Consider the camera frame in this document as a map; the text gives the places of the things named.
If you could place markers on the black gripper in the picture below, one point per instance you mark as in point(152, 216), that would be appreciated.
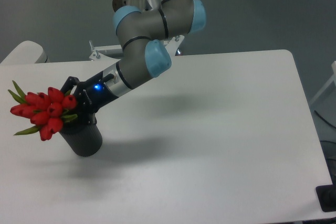
point(90, 95)

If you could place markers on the red tulip bouquet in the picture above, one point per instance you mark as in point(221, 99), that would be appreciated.
point(48, 113)

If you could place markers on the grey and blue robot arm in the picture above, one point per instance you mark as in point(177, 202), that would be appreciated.
point(140, 33)

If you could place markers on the dark grey ribbed vase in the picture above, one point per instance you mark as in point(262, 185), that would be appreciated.
point(84, 139)

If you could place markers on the white chair armrest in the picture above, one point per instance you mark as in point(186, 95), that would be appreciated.
point(27, 52)

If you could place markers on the white furniture leg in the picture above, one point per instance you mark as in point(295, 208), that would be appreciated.
point(324, 91)

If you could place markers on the black device at table edge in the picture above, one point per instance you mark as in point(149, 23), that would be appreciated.
point(326, 197)

